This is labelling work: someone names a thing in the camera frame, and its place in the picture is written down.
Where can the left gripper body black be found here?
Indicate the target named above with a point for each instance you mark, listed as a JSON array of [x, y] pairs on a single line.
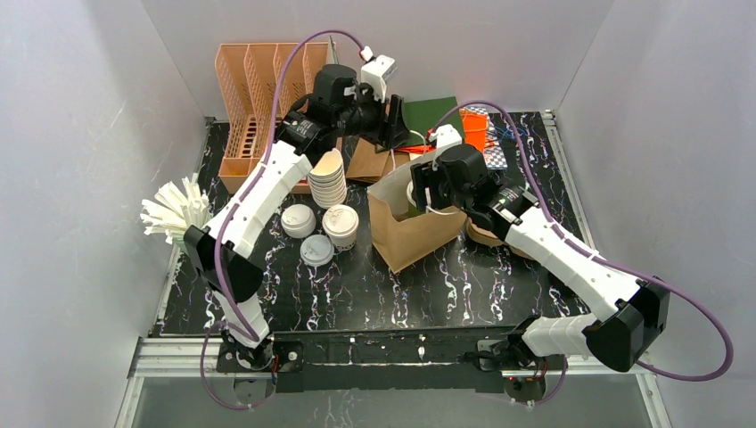
[[382, 119]]

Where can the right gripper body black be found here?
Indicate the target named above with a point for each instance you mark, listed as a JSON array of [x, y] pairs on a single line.
[[423, 184]]

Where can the green paper cup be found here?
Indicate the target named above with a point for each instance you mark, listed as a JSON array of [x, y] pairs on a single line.
[[412, 210]]

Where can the cardboard two-cup carrier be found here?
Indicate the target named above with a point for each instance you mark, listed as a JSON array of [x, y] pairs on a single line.
[[481, 236]]

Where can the stack of paper cups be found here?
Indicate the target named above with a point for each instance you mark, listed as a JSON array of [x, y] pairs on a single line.
[[327, 181]]

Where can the tan paper bag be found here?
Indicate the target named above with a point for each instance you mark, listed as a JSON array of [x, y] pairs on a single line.
[[402, 235]]

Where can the single white lid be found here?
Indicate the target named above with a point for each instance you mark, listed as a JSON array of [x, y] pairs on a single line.
[[340, 220]]

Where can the single paper cup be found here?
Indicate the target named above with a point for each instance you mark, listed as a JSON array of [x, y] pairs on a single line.
[[343, 243]]

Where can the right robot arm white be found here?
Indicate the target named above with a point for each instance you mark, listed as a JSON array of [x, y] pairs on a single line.
[[626, 313]]

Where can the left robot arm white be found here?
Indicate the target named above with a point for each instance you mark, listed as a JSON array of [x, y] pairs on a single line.
[[221, 249]]

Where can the dark green paper bag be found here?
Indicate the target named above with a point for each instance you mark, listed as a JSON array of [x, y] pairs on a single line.
[[421, 116]]

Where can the white folder in organizer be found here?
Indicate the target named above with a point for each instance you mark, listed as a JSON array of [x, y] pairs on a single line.
[[335, 53]]

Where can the brown kraft paper bag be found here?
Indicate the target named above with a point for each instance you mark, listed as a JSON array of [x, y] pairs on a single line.
[[368, 166]]

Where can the orange paper bag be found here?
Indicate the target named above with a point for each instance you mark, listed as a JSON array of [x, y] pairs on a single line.
[[475, 126]]

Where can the pink desk file organizer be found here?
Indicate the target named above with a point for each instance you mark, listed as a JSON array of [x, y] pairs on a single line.
[[247, 76]]

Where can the stack of white lids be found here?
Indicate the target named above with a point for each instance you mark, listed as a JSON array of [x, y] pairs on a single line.
[[298, 221]]

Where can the loose white lid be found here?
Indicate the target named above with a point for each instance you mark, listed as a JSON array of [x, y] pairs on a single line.
[[316, 250]]

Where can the white wrapped straws bundle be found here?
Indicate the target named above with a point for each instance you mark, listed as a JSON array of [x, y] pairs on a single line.
[[175, 209]]

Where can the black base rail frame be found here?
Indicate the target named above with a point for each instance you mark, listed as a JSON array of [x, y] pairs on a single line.
[[438, 358]]

